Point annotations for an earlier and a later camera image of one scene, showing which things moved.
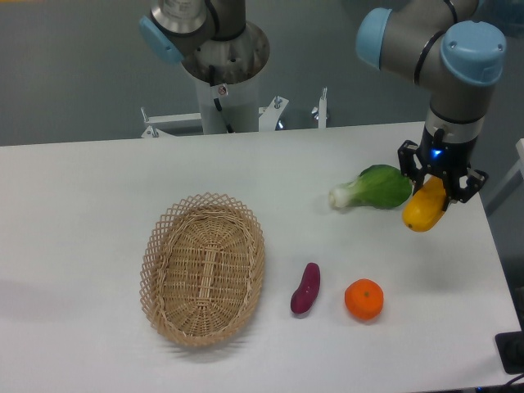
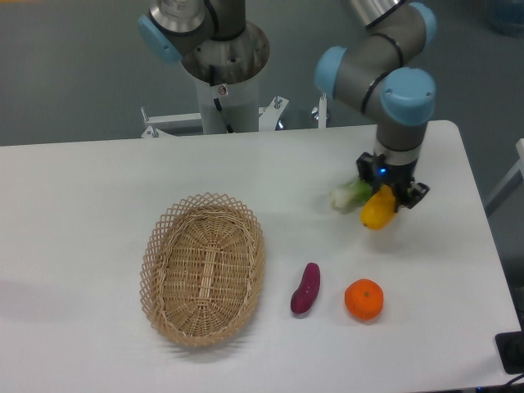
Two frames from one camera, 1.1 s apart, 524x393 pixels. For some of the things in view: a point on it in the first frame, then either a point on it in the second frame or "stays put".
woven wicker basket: x=201 y=269 stays put
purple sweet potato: x=303 y=299 stays put
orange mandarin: x=364 y=298 stays put
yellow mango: x=424 y=208 to x=379 y=209
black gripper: x=446 y=160 to x=409 y=193
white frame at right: x=517 y=177 stays put
